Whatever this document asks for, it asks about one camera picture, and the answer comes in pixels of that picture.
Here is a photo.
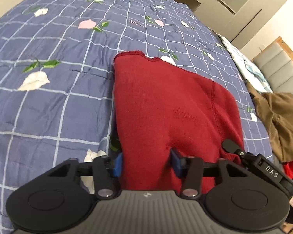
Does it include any red long-sleeve sweater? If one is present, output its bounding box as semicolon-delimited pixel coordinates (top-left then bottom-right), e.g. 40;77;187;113
114;51;243;191

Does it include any bright red cloth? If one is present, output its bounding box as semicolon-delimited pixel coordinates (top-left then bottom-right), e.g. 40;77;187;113
282;159;293;180

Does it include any brown garment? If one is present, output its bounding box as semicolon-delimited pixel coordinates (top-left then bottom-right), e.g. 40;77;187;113
246;82;293;163

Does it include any blue floral checked quilt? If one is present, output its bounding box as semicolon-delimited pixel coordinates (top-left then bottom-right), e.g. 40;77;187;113
0;0;272;233

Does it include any light blue patterned cloth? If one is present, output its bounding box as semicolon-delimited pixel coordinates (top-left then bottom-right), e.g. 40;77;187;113
218;34;272;93

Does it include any wooden padded headboard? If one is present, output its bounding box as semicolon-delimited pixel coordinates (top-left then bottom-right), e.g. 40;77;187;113
252;36;293;94

